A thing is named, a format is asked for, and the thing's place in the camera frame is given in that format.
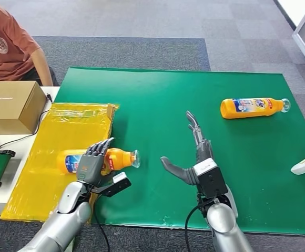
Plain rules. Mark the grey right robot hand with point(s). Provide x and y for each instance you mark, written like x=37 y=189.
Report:
x=202 y=149

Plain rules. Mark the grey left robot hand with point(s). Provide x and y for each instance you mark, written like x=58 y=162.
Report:
x=90 y=167

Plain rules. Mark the orange bottle with clear cap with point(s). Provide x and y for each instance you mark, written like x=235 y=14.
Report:
x=250 y=107
x=119 y=159

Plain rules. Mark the person's forearm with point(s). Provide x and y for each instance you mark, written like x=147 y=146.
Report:
x=42 y=67

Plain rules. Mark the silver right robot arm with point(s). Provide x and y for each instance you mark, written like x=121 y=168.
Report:
x=225 y=226

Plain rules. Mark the green table mat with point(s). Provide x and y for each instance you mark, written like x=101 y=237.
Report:
x=163 y=104

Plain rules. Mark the white side table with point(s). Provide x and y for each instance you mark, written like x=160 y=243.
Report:
x=15 y=153

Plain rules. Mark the brown cardboard box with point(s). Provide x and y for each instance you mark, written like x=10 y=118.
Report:
x=10 y=106

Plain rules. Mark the person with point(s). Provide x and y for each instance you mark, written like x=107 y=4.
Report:
x=5 y=48

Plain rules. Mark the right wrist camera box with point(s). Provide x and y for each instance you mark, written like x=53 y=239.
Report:
x=210 y=177

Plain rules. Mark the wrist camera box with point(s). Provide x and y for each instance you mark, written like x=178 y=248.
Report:
x=116 y=186
x=210 y=177

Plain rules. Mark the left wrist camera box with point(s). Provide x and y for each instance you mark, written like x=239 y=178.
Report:
x=116 y=186

